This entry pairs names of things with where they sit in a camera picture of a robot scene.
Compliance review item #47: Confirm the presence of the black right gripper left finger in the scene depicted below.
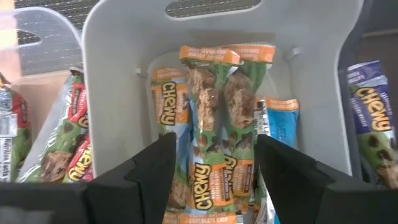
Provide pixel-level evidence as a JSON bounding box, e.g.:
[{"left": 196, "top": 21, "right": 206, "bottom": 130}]
[{"left": 0, "top": 133, "right": 177, "bottom": 224}]

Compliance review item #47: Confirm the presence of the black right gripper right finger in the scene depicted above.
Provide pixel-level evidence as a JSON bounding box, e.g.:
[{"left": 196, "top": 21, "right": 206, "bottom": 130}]
[{"left": 256, "top": 134, "right": 398, "bottom": 224}]

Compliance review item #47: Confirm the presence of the red Chewy granola bar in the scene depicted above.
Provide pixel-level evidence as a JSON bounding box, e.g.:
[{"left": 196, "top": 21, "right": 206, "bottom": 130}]
[
  {"left": 63, "top": 133, "right": 95, "bottom": 184},
  {"left": 16, "top": 67, "right": 91, "bottom": 184}
]

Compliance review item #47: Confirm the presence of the blue white snack packet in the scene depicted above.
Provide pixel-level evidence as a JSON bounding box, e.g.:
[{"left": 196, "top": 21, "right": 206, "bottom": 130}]
[{"left": 252, "top": 97, "right": 301, "bottom": 224}]

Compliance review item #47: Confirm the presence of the purple Chewy granola bar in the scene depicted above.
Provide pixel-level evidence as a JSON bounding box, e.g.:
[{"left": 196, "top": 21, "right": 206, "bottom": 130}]
[{"left": 346, "top": 60, "right": 398, "bottom": 190}]

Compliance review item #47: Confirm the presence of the blue snack bar bottom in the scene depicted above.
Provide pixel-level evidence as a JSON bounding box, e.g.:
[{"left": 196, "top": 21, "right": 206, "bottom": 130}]
[{"left": 0, "top": 70, "right": 32, "bottom": 184}]

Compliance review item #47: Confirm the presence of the white frosted plastic bin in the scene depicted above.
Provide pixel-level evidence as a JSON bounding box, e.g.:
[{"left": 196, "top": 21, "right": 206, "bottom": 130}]
[{"left": 81, "top": 0, "right": 365, "bottom": 178}]

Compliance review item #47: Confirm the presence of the clear plastic bin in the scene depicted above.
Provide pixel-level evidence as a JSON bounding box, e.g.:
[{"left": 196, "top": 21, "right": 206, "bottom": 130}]
[{"left": 0, "top": 6, "right": 94, "bottom": 184}]

